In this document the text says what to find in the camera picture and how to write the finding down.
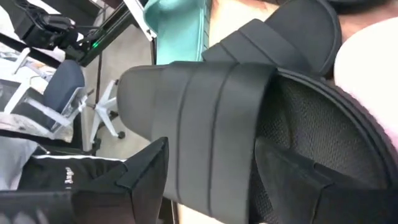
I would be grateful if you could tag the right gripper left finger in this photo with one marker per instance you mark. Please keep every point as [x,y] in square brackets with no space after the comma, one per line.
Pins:
[146,193]

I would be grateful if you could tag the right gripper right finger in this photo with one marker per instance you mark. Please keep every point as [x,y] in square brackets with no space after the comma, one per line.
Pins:
[295,193]

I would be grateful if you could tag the black rubber slide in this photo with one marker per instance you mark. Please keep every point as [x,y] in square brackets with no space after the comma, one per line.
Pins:
[280,37]
[202,124]

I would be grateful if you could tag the pink rubber slide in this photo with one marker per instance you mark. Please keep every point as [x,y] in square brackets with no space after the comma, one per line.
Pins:
[370,77]

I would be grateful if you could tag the blue plastic bin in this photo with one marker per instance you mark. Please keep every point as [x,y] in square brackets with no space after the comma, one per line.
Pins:
[177,31]

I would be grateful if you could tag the person's leg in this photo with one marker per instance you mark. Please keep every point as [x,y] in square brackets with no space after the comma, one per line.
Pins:
[56,174]

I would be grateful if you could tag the navy white office chair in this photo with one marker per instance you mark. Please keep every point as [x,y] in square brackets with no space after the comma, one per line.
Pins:
[63,84]

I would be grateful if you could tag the black aluminium frame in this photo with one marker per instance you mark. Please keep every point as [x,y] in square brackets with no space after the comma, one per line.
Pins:
[124,18]

